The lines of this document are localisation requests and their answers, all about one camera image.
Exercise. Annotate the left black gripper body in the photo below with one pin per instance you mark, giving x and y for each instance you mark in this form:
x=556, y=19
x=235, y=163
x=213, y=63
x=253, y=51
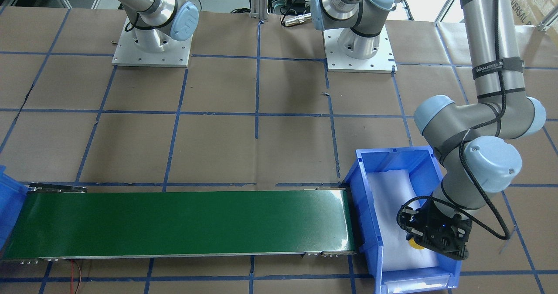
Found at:
x=412, y=228

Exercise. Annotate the yellow mushroom push button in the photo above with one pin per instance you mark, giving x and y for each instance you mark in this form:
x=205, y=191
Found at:
x=415, y=245

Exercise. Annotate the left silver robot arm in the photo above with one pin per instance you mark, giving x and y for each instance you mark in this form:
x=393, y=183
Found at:
x=470, y=142

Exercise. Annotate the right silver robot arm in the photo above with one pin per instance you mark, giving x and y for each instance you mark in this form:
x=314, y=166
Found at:
x=177, y=19

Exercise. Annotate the blue plastic bin with foam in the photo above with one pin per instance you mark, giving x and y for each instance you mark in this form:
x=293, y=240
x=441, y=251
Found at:
x=381, y=181

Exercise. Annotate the silver cylindrical connector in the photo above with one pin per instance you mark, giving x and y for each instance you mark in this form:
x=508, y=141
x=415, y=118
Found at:
x=297, y=20

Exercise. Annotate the black power adapter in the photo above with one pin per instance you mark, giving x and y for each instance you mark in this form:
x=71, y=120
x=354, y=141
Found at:
x=295, y=7

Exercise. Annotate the green conveyor belt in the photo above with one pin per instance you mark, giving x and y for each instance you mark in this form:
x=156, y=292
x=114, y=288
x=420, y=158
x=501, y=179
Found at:
x=55, y=226

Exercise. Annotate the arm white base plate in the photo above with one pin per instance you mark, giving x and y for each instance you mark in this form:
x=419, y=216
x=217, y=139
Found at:
x=151, y=48
x=348, y=52

